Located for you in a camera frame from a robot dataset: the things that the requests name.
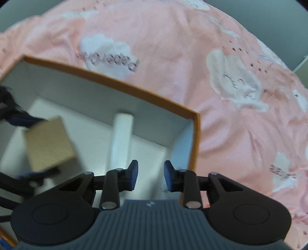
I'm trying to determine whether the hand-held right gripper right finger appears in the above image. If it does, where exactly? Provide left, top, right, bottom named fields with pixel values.
left=164, top=160, right=246, bottom=209

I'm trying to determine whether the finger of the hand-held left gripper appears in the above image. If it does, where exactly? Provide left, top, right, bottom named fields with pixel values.
left=0, top=85, right=47, bottom=128
left=0, top=167, right=61, bottom=196

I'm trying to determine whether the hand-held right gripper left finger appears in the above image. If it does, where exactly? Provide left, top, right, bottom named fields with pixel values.
left=58, top=160, right=139, bottom=210

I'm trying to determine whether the brown cardboard cube box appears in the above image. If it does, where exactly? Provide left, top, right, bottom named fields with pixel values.
left=23, top=115, right=78, bottom=173

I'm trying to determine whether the orange cardboard box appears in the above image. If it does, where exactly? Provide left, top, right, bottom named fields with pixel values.
left=0, top=55, right=201, bottom=248

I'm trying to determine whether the white tube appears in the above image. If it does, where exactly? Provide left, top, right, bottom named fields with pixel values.
left=109, top=112, right=134, bottom=172

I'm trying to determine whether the pink cloud printed blanket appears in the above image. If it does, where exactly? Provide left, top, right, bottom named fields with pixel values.
left=0, top=0, right=308, bottom=250

